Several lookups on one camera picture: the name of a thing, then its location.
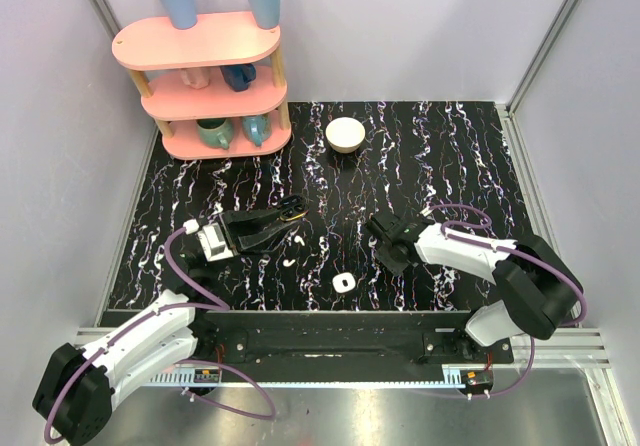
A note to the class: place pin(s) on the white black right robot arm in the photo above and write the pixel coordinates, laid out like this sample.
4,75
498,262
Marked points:
538,292

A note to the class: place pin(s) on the green ceramic mug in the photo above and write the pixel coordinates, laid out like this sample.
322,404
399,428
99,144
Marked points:
216,132

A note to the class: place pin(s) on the white square charging case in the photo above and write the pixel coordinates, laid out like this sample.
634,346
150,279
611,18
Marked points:
344,283

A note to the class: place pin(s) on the black earbud charging case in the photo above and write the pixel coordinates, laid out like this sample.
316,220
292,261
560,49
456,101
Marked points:
292,207

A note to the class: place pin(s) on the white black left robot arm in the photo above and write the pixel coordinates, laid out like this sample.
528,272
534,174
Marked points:
82,386

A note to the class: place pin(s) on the blue butterfly mug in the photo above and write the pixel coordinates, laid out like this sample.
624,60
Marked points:
257,129

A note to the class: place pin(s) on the dark blue mug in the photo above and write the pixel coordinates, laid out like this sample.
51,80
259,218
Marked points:
239,77

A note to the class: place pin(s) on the pink mug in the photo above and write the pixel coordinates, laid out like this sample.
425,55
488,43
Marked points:
196,77

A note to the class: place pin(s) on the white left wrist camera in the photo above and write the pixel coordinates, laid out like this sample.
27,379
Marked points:
212,239

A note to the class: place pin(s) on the pink three-tier shelf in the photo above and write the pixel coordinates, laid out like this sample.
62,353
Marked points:
153,52

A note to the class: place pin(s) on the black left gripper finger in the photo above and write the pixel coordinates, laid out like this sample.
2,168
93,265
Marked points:
264,241
252,220

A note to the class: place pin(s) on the cream white bowl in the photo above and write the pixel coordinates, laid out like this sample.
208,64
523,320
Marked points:
345,135

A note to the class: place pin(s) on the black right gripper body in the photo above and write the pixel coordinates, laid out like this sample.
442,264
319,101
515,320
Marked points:
389,258

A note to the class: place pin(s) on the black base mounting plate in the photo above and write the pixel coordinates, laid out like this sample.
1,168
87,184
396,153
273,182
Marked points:
417,337

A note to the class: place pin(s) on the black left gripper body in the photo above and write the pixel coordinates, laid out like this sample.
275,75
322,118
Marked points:
231,234

